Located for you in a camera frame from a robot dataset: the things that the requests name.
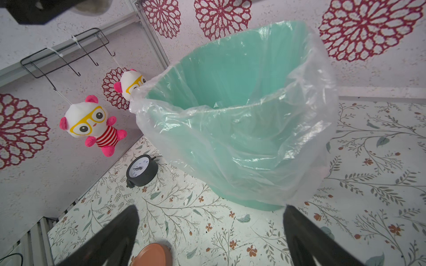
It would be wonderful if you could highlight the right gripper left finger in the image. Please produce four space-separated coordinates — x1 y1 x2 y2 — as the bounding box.
59 205 139 266

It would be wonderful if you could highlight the pink white plush doll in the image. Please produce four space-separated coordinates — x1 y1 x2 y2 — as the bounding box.
59 95 128 157
114 69 146 101

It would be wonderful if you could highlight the aluminium rail frame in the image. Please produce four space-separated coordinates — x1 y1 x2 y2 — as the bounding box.
1 217 57 266

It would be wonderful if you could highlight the lower pink white plush doll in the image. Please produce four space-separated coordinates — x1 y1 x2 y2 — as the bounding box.
59 95 128 157

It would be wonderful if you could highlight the small black alarm clock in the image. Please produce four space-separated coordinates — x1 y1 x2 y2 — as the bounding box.
126 155 159 188

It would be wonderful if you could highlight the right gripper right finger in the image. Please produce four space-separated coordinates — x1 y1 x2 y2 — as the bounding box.
283 205 362 266

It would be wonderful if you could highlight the black wire basket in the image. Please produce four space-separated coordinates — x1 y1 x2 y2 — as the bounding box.
20 27 116 91

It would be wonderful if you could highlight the brown jar lid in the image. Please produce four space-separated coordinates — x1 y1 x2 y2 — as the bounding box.
130 243 173 266

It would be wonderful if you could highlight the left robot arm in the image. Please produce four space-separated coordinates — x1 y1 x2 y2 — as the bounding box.
1 0 112 25

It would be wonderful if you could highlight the upper pink white plush doll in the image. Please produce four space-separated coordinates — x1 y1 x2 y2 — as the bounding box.
114 69 146 101

